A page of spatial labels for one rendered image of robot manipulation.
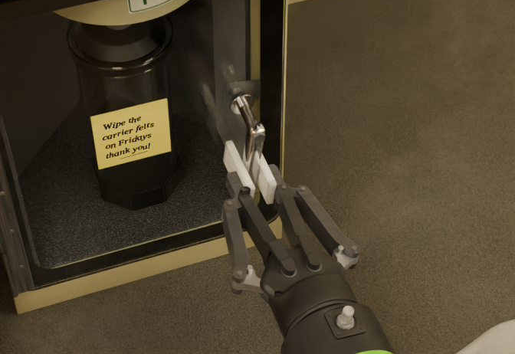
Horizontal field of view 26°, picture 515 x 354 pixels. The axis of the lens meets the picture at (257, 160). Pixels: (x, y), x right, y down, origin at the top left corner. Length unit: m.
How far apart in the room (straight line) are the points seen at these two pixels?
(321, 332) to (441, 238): 0.42
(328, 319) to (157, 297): 0.37
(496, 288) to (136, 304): 0.41
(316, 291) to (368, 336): 0.07
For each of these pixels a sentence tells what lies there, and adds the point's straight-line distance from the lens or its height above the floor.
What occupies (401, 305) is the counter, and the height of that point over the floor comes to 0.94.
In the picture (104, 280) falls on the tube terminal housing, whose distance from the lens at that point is 1.29.
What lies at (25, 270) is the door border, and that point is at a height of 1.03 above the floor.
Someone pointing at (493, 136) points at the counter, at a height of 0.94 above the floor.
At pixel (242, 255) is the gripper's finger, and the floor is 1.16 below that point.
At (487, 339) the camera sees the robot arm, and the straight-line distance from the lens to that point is 0.92.
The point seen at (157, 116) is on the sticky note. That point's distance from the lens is 1.10.
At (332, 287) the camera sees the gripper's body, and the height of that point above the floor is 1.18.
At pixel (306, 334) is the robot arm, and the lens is 0.97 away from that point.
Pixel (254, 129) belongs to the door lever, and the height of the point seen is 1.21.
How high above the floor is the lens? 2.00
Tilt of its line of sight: 48 degrees down
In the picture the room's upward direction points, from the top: straight up
